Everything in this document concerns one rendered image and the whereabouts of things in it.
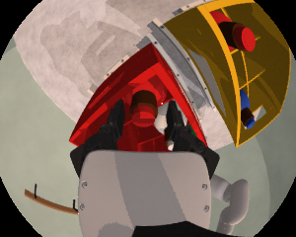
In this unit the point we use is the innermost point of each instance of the dark red crate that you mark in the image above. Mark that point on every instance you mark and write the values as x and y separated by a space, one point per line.
140 67

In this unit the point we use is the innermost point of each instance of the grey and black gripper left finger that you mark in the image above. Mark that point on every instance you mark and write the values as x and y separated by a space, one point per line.
104 139

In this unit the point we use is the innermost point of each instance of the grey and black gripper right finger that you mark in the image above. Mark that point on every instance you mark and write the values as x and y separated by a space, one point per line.
181 135

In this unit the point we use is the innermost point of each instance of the olive-brown crate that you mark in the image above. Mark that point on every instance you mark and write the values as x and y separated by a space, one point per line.
269 62

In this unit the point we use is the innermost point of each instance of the white bottle with grey label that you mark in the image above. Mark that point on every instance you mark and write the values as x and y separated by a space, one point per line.
161 124

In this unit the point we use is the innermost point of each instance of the red bottle with pale label band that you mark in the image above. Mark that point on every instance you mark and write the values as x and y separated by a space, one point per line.
145 99

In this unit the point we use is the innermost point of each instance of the blue bottle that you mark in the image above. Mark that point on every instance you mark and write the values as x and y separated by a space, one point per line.
247 118

